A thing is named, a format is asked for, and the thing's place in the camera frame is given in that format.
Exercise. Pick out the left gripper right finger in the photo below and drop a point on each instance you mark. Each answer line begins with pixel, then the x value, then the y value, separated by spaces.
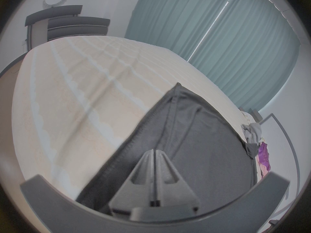
pixel 172 190

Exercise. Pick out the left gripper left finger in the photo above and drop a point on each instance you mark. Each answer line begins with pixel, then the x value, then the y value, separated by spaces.
pixel 138 190

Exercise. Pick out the black T-shirt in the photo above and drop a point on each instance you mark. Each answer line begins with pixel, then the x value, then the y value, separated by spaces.
pixel 206 142

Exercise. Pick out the bed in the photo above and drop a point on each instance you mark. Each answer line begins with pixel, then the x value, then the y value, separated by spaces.
pixel 73 93

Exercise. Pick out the pink garment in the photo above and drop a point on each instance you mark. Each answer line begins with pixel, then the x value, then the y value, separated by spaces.
pixel 264 172

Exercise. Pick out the purple satin garment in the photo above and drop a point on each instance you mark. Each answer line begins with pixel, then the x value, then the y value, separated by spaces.
pixel 263 155

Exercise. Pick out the grey garment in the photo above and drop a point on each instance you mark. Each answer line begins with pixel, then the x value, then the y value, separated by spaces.
pixel 254 131

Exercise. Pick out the white printed pillow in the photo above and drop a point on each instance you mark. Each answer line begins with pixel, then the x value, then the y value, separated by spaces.
pixel 248 118

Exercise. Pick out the grey bedside table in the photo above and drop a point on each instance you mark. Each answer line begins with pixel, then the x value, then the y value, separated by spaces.
pixel 255 113

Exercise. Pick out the blue-green curtain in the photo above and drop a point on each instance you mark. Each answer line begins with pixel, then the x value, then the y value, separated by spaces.
pixel 170 16
pixel 243 57

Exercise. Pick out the black dressing table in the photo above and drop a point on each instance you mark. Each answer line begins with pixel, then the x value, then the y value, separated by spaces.
pixel 53 12

